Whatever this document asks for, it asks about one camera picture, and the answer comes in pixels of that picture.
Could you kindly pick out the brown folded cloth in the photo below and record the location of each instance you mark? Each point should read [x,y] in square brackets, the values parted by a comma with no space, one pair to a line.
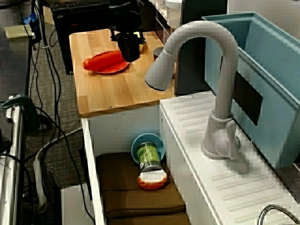
[140,204]

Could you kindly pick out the orange and white toy bread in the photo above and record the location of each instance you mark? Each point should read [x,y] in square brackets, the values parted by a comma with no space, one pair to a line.
[152,182]

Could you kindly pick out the light blue bowl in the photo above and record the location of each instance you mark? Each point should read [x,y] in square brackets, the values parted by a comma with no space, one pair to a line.
[136,150]

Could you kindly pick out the wooden countertop board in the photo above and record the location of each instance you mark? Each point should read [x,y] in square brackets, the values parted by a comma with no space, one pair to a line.
[105,93]

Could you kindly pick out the yellow sticky note pad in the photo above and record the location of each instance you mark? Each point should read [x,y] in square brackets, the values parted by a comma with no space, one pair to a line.
[17,31]

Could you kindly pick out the green clamp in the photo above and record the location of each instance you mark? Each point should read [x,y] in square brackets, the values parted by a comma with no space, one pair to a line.
[23,105]

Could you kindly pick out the grey toy faucet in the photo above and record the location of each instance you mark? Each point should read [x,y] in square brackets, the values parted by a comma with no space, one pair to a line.
[225,70]

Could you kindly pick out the white lidded plastic jar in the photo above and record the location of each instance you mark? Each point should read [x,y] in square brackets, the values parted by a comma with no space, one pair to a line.
[174,14]

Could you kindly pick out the teal plastic bin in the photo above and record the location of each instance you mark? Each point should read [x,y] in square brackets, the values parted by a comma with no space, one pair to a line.
[276,58]

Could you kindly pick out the black keyboard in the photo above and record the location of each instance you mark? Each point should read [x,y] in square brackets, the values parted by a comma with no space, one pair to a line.
[70,4]

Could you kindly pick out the black computer case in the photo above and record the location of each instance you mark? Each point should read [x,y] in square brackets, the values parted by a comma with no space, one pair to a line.
[63,35]

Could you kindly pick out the red round plate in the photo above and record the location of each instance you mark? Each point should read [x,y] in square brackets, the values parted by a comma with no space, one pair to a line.
[117,68]

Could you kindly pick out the silver metal frame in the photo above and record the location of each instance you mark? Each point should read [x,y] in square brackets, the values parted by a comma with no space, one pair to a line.
[14,164]

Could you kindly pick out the black upright panel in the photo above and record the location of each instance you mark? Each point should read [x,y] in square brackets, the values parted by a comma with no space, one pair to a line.
[192,70]

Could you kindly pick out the green pickle jar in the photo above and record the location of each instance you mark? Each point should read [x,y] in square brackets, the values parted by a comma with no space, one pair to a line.
[148,157]

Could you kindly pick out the white toy kitchen sink unit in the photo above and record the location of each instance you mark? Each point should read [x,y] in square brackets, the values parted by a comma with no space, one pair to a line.
[234,187]

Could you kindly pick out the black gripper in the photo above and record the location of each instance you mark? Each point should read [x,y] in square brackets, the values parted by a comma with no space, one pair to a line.
[126,23]

